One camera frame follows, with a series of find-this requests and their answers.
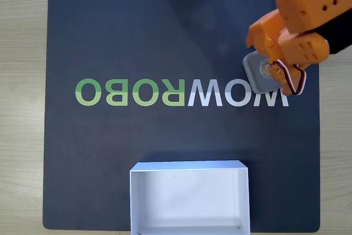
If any white open cardboard box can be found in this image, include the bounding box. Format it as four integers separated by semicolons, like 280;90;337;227
129;160;251;235

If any black camera module with board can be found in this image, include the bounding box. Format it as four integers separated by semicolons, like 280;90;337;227
315;8;352;56

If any grey square usb device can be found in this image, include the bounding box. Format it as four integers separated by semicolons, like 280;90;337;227
242;52;285;94

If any dark mat with WOWROBO print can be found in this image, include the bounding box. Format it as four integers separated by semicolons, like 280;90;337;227
42;0;321;232

